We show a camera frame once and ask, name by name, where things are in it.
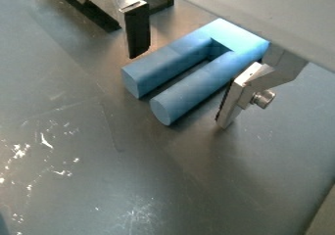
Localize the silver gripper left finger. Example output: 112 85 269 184
110 0 151 59

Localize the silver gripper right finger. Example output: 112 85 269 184
216 44 307 128

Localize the light blue square-circle object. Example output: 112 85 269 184
121 19 269 125

